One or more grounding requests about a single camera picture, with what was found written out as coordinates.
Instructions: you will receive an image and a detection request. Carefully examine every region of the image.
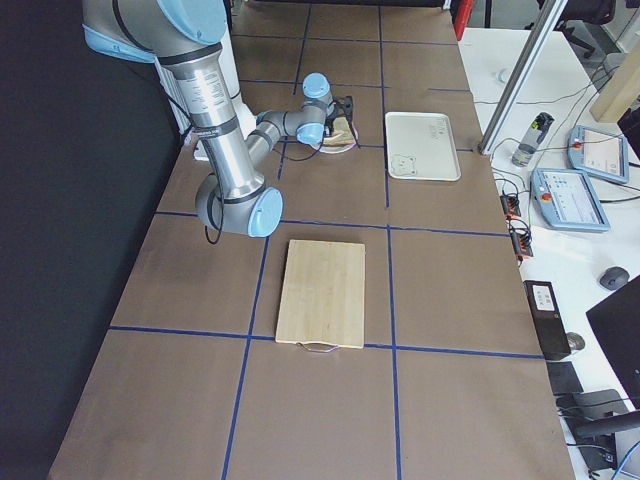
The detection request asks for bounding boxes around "aluminium frame post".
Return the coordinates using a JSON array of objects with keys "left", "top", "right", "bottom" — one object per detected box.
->
[{"left": 478, "top": 0, "right": 568, "bottom": 155}]

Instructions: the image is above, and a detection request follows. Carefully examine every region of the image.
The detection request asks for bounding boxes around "wooden cutting board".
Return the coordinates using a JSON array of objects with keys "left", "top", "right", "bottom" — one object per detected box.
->
[{"left": 275, "top": 240, "right": 366, "bottom": 352}]

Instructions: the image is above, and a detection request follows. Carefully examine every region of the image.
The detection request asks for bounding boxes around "clear water bottle black lid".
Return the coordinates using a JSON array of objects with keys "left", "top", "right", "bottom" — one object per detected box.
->
[{"left": 511, "top": 112, "right": 554, "bottom": 167}]

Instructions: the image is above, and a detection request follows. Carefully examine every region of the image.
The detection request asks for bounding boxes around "white round plate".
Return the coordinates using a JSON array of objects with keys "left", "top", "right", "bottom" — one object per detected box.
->
[{"left": 319, "top": 127, "right": 358, "bottom": 154}]

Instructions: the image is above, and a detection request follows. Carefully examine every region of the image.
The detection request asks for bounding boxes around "black box white label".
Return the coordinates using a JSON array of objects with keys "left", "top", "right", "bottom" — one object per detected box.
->
[{"left": 523, "top": 280, "right": 571, "bottom": 361}]

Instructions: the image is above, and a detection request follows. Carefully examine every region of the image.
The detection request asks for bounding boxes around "teach pendant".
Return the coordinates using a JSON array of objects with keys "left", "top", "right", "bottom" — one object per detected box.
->
[
  {"left": 567, "top": 125, "right": 630, "bottom": 184},
  {"left": 530, "top": 168, "right": 610, "bottom": 233}
]

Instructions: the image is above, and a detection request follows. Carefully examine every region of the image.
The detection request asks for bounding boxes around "black computer mouse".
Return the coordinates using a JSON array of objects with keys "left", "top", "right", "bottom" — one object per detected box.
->
[{"left": 599, "top": 266, "right": 630, "bottom": 291}]

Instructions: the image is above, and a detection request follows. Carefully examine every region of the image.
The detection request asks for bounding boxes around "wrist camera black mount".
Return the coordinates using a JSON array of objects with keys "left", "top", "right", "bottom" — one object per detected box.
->
[{"left": 332, "top": 95, "right": 354, "bottom": 123}]

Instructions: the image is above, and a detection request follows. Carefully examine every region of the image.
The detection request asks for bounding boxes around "white pillar with base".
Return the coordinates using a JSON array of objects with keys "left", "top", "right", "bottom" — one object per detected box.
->
[{"left": 219, "top": 29, "right": 256, "bottom": 139}]

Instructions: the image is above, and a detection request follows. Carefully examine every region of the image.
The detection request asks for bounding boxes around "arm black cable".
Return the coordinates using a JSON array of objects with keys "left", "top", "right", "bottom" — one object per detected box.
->
[{"left": 169, "top": 94, "right": 361, "bottom": 246}]

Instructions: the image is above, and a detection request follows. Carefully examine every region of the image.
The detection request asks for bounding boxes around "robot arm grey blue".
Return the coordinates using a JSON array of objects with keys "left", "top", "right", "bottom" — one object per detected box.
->
[{"left": 82, "top": 1, "right": 334, "bottom": 237}]

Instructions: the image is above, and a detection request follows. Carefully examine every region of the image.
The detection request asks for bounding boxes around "black monitor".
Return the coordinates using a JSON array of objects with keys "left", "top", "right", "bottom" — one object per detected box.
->
[{"left": 587, "top": 282, "right": 639, "bottom": 408}]

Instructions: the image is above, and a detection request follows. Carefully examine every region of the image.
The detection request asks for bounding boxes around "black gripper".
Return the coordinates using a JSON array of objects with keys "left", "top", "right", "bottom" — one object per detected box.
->
[{"left": 323, "top": 124, "right": 334, "bottom": 141}]

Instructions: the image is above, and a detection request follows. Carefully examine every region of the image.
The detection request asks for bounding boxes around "teach pendant near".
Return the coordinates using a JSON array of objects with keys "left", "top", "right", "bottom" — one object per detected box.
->
[{"left": 530, "top": 168, "right": 610, "bottom": 233}]

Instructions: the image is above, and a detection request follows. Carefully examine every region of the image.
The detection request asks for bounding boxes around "orange black usb hub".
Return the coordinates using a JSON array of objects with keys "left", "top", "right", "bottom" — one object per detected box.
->
[{"left": 500, "top": 193, "right": 533, "bottom": 263}]

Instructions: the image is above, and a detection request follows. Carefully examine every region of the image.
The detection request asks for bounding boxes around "teach pendant far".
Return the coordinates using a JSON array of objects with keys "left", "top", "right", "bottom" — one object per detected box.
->
[{"left": 567, "top": 125, "right": 630, "bottom": 184}]

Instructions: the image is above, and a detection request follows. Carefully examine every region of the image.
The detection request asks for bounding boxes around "cream bear tray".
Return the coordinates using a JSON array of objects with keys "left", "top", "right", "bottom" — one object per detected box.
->
[{"left": 385, "top": 112, "right": 461, "bottom": 182}]

